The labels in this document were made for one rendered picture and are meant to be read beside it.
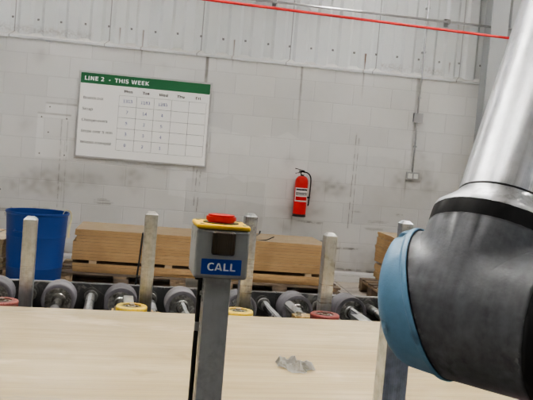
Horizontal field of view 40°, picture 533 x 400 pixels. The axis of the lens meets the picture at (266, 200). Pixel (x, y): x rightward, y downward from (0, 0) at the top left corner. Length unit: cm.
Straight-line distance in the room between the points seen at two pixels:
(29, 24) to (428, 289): 801
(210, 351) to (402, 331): 45
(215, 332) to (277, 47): 748
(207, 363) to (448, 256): 49
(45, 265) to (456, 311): 618
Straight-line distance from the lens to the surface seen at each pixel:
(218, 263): 95
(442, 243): 59
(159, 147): 819
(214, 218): 96
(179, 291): 246
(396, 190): 862
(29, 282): 208
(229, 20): 839
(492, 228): 58
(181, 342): 163
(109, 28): 838
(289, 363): 149
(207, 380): 100
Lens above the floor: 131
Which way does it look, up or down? 3 degrees down
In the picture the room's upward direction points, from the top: 5 degrees clockwise
